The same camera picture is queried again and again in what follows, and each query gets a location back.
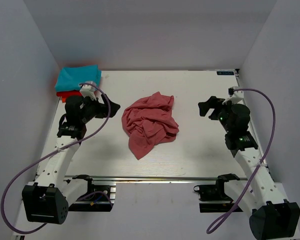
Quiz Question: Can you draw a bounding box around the pink red t-shirt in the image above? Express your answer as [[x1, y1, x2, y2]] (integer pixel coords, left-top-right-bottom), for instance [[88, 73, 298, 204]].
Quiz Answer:
[[121, 91, 179, 160]]

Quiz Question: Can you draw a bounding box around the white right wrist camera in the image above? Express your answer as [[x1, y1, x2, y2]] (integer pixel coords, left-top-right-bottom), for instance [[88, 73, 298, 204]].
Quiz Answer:
[[222, 86, 244, 105]]

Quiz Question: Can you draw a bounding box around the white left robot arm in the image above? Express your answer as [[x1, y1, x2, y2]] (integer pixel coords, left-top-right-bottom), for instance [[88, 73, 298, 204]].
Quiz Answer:
[[22, 94, 121, 225]]

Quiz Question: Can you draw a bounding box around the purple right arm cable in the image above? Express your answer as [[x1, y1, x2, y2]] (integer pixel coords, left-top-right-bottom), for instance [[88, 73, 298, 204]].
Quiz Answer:
[[206, 87, 276, 235]]

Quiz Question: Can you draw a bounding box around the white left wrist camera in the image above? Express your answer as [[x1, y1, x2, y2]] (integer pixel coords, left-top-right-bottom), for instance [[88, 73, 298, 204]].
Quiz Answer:
[[79, 81, 97, 101]]

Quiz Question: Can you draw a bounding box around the folded red orange t-shirt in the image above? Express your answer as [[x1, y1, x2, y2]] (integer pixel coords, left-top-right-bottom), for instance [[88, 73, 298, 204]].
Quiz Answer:
[[56, 90, 97, 104]]

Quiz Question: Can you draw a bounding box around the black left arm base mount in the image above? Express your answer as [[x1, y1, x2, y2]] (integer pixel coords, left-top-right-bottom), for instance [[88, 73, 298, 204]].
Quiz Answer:
[[60, 174, 115, 212]]

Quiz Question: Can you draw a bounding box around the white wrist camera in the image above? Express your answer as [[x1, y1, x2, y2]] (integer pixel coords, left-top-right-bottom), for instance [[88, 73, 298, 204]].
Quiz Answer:
[[79, 81, 97, 101], [222, 86, 244, 105]]

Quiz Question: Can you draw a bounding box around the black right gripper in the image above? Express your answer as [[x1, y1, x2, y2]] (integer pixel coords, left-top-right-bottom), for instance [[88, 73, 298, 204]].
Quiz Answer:
[[198, 96, 238, 133]]

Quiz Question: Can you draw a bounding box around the folded teal t-shirt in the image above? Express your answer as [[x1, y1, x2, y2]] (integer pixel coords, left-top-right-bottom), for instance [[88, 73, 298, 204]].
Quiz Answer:
[[54, 65, 102, 93]]

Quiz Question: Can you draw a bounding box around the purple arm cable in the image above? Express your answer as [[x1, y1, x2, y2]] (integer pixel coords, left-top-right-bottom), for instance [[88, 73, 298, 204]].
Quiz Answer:
[[0, 82, 114, 235], [206, 87, 276, 235]]

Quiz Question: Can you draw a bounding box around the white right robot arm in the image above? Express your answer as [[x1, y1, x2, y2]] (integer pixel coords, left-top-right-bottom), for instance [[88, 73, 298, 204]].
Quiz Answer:
[[197, 96, 300, 240]]

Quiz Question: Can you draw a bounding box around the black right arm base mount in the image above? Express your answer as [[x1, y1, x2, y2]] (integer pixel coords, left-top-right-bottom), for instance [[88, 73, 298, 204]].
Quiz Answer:
[[193, 173, 240, 213]]

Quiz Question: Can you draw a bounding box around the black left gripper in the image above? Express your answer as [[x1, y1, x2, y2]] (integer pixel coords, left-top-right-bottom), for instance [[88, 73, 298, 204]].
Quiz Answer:
[[80, 94, 121, 124]]

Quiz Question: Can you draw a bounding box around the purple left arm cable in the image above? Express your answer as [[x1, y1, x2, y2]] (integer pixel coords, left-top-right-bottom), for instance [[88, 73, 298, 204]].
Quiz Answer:
[[0, 82, 114, 235]]

